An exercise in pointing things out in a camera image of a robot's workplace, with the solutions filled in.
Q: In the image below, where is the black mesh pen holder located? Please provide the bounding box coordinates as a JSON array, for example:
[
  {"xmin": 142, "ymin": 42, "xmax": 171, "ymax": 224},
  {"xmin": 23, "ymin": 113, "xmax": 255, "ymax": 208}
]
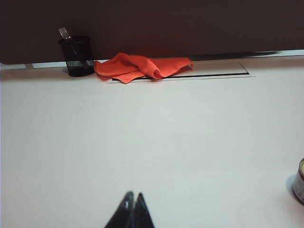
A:
[{"xmin": 58, "ymin": 35, "xmax": 95, "ymax": 77}]

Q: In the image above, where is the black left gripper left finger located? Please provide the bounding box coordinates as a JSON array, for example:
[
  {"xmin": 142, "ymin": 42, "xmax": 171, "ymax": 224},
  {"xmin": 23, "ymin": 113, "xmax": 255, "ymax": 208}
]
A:
[{"xmin": 104, "ymin": 190, "xmax": 135, "ymax": 228}]

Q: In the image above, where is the red tomato paste can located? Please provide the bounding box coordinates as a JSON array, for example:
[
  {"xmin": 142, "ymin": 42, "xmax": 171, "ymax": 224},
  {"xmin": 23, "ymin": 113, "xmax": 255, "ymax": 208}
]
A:
[{"xmin": 292, "ymin": 157, "xmax": 304, "ymax": 204}]

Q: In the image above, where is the grey desk partition panel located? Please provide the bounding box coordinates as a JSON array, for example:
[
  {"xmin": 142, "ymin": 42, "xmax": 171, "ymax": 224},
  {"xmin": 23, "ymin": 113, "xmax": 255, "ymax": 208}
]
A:
[{"xmin": 0, "ymin": 0, "xmax": 304, "ymax": 65}]

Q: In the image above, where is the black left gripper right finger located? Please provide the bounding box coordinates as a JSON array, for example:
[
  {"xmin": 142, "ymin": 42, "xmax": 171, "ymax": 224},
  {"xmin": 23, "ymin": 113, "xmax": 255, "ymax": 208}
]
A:
[{"xmin": 134, "ymin": 192, "xmax": 156, "ymax": 228}]

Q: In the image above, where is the orange cloth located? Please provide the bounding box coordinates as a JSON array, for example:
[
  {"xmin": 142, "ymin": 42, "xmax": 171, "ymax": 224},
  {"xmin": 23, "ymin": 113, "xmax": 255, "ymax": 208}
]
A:
[{"xmin": 93, "ymin": 52, "xmax": 194, "ymax": 85}]

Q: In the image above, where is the white table cable slot lid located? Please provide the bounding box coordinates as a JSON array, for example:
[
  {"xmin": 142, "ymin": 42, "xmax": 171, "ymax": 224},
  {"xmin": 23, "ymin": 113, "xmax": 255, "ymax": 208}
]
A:
[{"xmin": 105, "ymin": 62, "xmax": 258, "ymax": 84}]

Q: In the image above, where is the clear plastic pen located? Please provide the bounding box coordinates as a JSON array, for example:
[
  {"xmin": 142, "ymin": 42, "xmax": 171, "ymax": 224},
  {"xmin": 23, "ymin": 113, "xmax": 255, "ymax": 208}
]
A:
[{"xmin": 57, "ymin": 27, "xmax": 72, "ymax": 40}]

